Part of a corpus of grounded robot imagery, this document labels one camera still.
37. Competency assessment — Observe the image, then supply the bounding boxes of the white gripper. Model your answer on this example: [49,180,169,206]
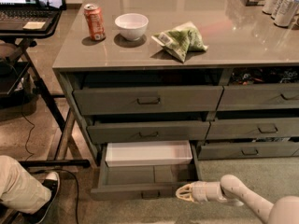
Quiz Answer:
[176,181,227,203]

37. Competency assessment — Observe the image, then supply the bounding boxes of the black floor cable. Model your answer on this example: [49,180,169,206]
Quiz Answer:
[18,59,80,224]

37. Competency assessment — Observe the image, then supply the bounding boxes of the white ceramic bowl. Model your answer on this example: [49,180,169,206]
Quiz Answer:
[115,13,149,41]

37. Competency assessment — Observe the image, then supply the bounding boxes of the person leg beige trousers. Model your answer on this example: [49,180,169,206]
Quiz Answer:
[0,155,40,213]

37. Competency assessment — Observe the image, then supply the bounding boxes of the grey drawer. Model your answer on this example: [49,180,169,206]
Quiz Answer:
[198,142,299,160]
[206,118,299,140]
[73,86,222,115]
[91,144,201,201]
[87,120,209,144]
[218,83,299,111]

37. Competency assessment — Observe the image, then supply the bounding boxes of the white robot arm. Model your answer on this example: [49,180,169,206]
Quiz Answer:
[176,175,299,224]

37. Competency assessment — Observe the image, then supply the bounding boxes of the green chip bag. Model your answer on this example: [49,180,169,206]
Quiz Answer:
[151,21,208,63]

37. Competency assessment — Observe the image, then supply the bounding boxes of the orange soda can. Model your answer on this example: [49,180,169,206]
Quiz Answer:
[84,4,106,41]

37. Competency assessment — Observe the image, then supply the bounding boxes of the yellow sticky note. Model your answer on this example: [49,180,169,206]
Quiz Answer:
[23,21,45,30]

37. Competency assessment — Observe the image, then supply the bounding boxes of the white plastic tray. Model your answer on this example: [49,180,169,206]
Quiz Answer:
[105,141,192,167]

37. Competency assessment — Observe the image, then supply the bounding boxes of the open laptop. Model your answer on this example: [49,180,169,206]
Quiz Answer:
[0,0,61,34]

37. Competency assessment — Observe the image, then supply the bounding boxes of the black smartphone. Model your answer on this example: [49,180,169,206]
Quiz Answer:
[36,0,66,10]

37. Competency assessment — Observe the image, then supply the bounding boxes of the black white sneaker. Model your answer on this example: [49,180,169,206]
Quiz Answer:
[24,172,60,224]

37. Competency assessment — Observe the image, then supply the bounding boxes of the grey drawer cabinet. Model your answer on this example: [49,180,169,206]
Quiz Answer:
[53,0,299,158]

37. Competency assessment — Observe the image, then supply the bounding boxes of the white can right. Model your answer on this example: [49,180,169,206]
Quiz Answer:
[274,0,299,27]

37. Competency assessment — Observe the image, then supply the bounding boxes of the black laptop stand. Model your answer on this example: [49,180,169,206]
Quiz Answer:
[0,11,92,170]

